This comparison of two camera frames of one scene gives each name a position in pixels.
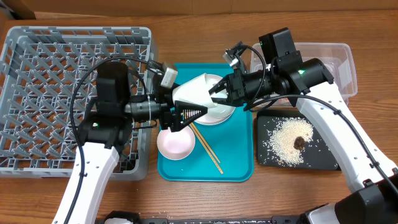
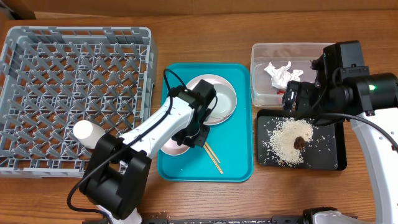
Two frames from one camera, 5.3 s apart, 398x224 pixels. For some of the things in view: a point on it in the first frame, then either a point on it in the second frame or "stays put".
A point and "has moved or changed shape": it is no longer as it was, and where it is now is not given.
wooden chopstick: (206, 148) stays put
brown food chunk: (299, 142) stays put
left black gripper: (170, 117) -> (199, 140)
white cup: (194, 91) has moved or changed shape
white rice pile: (282, 140) stays put
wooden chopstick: (202, 137) stays put
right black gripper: (234, 90) -> (292, 98)
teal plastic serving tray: (231, 142) stays put
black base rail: (294, 219) stays put
